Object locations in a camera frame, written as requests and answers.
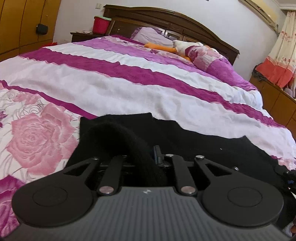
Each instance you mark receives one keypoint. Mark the black knit garment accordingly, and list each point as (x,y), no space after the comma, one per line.
(137,134)

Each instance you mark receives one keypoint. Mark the red bucket with green lid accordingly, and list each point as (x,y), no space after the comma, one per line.
(100,25)

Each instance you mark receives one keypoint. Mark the purple floral striped duvet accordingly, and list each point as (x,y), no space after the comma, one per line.
(45,93)

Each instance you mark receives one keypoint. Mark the wall air conditioner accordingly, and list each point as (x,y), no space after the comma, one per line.
(263,11)

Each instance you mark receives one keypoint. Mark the dark wooden nightstand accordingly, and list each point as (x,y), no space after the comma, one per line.
(81,37)

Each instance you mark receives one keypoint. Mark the wooden wardrobe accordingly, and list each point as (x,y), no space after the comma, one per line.
(18,25)

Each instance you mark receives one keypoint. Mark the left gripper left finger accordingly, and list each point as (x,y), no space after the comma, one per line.
(64,197)

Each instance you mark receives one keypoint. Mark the cream and coral curtain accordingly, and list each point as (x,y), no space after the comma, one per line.
(279,65)

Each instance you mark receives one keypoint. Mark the low wooden cabinet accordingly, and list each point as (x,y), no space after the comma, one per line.
(276,102)

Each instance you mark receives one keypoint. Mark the white orange plush duck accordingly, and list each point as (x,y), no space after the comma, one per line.
(179,47)

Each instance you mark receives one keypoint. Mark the lilac pillow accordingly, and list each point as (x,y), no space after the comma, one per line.
(146,35)

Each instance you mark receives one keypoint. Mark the dark wooden headboard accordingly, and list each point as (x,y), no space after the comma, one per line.
(173,25)

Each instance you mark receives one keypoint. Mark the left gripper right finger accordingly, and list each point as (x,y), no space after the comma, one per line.
(231,197)

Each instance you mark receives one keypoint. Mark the small black hanging pouch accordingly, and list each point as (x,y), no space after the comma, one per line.
(41,29)

